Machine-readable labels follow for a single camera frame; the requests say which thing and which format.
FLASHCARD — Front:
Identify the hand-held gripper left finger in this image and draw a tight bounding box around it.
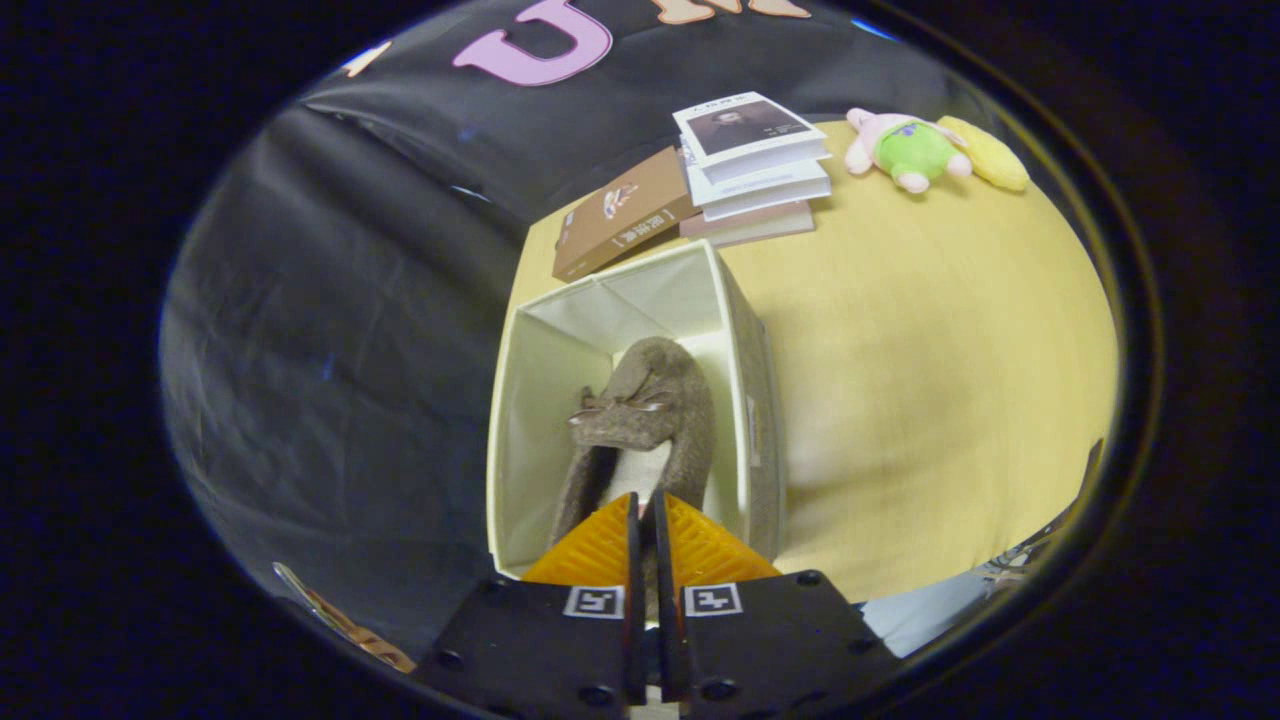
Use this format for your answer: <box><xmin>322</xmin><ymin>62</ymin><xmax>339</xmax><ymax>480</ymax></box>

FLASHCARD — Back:
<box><xmin>412</xmin><ymin>492</ymin><xmax>647</xmax><ymax>719</ymax></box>

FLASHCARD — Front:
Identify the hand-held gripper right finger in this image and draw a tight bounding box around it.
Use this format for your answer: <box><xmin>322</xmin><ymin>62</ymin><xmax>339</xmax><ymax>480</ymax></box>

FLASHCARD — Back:
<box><xmin>654</xmin><ymin>492</ymin><xmax>901</xmax><ymax>719</ymax></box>

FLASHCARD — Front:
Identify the grey fabric storage box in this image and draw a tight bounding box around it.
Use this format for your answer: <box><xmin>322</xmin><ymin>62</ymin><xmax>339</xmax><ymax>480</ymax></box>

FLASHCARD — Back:
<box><xmin>486</xmin><ymin>238</ymin><xmax>789</xmax><ymax>583</ymax></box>

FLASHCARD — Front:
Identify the brown fuzzy slipper shoe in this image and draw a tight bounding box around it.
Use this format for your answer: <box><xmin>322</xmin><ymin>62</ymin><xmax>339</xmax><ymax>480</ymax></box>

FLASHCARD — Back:
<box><xmin>548</xmin><ymin>337</ymin><xmax>717</xmax><ymax>621</ymax></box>

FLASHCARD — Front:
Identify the black backdrop cloth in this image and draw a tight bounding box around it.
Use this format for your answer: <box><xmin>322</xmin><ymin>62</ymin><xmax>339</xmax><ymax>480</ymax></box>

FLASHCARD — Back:
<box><xmin>160</xmin><ymin>0</ymin><xmax>1001</xmax><ymax>661</ymax></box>

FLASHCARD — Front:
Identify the pale pink book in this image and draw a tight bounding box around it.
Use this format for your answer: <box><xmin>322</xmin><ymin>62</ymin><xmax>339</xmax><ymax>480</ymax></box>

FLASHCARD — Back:
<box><xmin>680</xmin><ymin>200</ymin><xmax>816</xmax><ymax>248</ymax></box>

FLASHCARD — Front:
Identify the brown book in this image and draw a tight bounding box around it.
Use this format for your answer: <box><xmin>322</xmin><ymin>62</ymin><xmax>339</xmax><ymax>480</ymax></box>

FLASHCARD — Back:
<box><xmin>552</xmin><ymin>146</ymin><xmax>701</xmax><ymax>284</ymax></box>

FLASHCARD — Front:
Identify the plain white book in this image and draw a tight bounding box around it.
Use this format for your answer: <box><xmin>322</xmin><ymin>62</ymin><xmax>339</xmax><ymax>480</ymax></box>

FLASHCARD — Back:
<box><xmin>685</xmin><ymin>158</ymin><xmax>833</xmax><ymax>223</ymax></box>

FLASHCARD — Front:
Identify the green and pink plush toy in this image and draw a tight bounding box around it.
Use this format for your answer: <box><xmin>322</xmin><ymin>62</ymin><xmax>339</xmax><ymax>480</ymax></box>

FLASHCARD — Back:
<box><xmin>845</xmin><ymin>108</ymin><xmax>973</xmax><ymax>194</ymax></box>

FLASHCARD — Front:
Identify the white portrait cover book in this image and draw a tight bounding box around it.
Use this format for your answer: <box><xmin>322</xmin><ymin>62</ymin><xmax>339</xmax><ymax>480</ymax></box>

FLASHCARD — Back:
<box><xmin>672</xmin><ymin>91</ymin><xmax>831</xmax><ymax>184</ymax></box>

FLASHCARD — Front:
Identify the yellow plush ball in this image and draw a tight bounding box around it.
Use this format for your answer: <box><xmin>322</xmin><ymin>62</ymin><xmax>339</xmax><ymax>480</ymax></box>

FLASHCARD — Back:
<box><xmin>938</xmin><ymin>115</ymin><xmax>1031</xmax><ymax>193</ymax></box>

